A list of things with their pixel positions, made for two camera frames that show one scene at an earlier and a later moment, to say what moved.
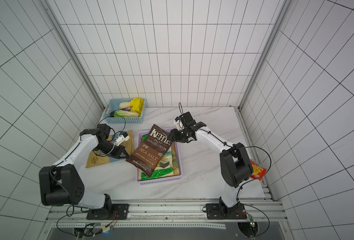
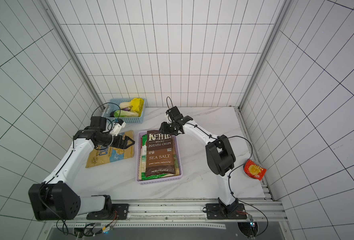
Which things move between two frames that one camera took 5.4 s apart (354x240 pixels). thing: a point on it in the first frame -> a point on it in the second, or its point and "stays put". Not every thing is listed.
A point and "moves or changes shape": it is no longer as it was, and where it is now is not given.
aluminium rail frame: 257,213 stays put
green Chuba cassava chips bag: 170,166 -> 143,162
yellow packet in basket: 137,104 stays put
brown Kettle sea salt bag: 148,154 moves or changes shape
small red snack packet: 256,171 stays put
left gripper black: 120,149 -> 119,140
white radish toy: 125,105 stays put
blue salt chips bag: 125,138 stays put
